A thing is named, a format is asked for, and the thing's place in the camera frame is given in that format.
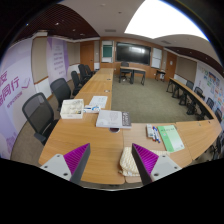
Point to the long wooden side table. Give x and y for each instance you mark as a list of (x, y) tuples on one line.
[(190, 95)]

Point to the red whiteboard marker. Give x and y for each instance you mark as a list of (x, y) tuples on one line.
[(154, 134)]

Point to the dark-legged wooden desk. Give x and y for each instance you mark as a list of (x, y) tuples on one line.
[(133, 69)]

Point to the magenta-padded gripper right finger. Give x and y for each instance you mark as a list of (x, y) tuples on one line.
[(148, 160)]

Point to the white cardboard box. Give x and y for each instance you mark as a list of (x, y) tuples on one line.
[(71, 109)]

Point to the cream zigzag patterned towel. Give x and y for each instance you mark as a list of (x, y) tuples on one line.
[(126, 163)]

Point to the row of black office chairs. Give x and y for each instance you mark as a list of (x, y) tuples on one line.
[(81, 73)]

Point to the group of black chairs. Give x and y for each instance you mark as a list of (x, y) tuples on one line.
[(209, 101)]

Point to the white book with dark spine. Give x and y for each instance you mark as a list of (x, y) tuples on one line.
[(110, 119)]

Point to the black chair at desk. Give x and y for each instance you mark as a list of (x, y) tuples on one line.
[(124, 68)]

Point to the small dark side table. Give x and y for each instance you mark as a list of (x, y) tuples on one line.
[(160, 71)]

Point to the blue whiteboard marker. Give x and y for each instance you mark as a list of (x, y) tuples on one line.
[(157, 136)]

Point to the large ceiling light panel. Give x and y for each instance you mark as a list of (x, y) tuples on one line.
[(160, 18)]

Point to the green booklet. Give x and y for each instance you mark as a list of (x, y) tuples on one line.
[(170, 138)]

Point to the purple standing banner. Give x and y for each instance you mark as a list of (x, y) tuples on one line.
[(57, 60)]

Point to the small blue and white packet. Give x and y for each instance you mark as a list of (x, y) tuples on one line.
[(90, 109)]

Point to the green board in white frame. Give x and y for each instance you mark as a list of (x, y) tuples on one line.
[(107, 51)]

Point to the brown wooden door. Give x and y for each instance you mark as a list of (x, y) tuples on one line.
[(171, 65), (86, 55)]

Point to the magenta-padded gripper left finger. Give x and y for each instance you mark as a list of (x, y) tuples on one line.
[(75, 160)]

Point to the white printed paper sheet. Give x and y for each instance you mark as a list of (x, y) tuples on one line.
[(98, 101)]

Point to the black mesh office chair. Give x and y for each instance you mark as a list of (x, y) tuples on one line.
[(38, 113), (60, 89)]

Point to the white whiteboard eraser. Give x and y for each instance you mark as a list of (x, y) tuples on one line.
[(149, 130)]

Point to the large purple wall banner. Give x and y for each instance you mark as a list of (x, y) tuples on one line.
[(15, 96)]

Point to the large black wall screen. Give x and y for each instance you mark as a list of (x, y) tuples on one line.
[(133, 53)]

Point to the colourful wall posters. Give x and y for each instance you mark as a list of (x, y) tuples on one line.
[(213, 85)]

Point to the white wall board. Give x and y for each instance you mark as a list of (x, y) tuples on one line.
[(156, 57)]

